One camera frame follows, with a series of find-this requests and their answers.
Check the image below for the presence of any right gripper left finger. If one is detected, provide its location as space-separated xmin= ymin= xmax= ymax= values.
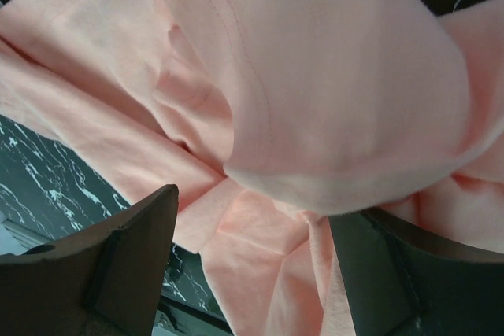
xmin=1 ymin=185 xmax=179 ymax=335

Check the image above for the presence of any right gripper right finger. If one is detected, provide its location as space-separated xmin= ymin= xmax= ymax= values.
xmin=328 ymin=208 xmax=503 ymax=335

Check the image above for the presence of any salmon pink t-shirt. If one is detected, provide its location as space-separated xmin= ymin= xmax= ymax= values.
xmin=1 ymin=0 xmax=503 ymax=335

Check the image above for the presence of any black marble pattern mat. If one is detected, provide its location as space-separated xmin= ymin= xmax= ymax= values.
xmin=1 ymin=0 xmax=484 ymax=335

